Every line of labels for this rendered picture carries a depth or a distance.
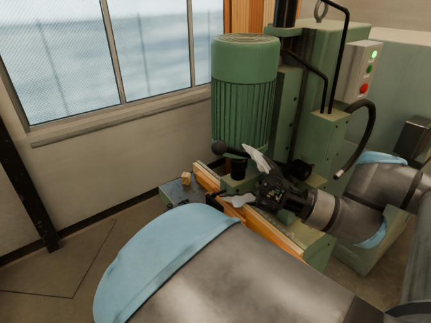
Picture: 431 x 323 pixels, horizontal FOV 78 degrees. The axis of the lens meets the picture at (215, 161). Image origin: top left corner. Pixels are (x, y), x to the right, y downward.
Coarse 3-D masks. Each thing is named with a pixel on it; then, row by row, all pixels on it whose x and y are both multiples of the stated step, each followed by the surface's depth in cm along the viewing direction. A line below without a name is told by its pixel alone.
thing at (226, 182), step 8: (248, 168) 95; (224, 176) 90; (248, 176) 90; (256, 176) 91; (224, 184) 89; (232, 184) 87; (240, 184) 87; (248, 184) 90; (232, 192) 87; (240, 192) 89
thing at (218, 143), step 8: (216, 144) 56; (224, 144) 57; (216, 152) 57; (224, 152) 57; (232, 152) 60; (240, 152) 62; (272, 160) 72; (296, 160) 84; (288, 168) 78; (296, 168) 82; (304, 168) 81; (312, 168) 88; (296, 176) 83; (304, 176) 83
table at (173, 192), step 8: (192, 176) 118; (168, 184) 114; (176, 184) 114; (192, 184) 114; (200, 184) 114; (160, 192) 113; (168, 192) 109; (176, 192) 109; (184, 192) 109; (192, 192) 109; (200, 192) 109; (168, 200) 107; (176, 200) 105; (192, 200) 105; (200, 200) 105
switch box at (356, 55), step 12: (348, 48) 73; (360, 48) 70; (372, 48) 71; (348, 60) 74; (360, 60) 71; (348, 72) 75; (360, 72) 73; (372, 72) 77; (348, 84) 76; (360, 84) 76; (336, 96) 80; (348, 96) 77
